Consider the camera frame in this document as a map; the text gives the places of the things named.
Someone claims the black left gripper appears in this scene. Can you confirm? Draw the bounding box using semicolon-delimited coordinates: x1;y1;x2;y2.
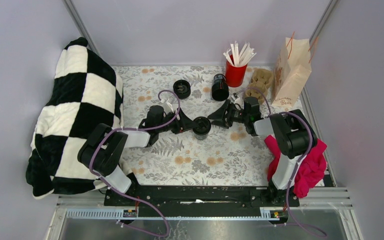
156;108;198;135

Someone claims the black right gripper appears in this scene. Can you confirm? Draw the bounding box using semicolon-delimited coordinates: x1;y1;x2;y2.
207;99;249;130

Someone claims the single black lid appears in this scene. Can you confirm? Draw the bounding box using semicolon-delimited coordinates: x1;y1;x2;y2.
193;116;212;129

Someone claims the single black coffee cup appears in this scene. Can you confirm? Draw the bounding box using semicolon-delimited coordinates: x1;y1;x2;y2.
192;127;211;140

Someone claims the stack of black cups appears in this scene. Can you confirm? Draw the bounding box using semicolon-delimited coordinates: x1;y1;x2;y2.
211;73;229;102

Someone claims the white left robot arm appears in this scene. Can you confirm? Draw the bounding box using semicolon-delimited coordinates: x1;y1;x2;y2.
77;105;198;206

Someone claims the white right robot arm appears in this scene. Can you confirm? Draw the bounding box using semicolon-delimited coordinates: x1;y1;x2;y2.
208;96;317;206

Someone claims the floral tablecloth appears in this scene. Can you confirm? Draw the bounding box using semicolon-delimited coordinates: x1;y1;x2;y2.
114;66;274;186

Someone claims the red cup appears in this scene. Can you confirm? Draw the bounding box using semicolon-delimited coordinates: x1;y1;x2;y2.
224;60;248;88

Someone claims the brown cardboard cup carrier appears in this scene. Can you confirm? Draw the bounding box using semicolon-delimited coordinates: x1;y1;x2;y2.
244;68;274;105

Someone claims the white wrapped straws bundle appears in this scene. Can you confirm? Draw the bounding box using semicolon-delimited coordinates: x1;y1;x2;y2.
223;41;256;68

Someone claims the tan paper bag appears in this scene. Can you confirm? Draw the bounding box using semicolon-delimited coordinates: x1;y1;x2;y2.
271;34;319;108

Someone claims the black white checkered blanket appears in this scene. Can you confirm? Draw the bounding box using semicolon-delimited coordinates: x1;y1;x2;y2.
25;37;124;200

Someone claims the crumpled magenta cloth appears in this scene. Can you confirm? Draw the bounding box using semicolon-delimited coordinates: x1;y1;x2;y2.
264;135;327;198

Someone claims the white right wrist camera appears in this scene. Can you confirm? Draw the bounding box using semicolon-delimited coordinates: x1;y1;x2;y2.
231;93;242;106

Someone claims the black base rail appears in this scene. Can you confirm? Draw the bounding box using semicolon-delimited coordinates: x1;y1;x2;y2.
103;184;300;218

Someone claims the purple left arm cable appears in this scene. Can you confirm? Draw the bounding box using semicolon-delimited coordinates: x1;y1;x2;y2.
88;89;182;238

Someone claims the aluminium front frame rail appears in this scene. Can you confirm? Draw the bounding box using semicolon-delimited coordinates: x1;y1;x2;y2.
46;185;362;240

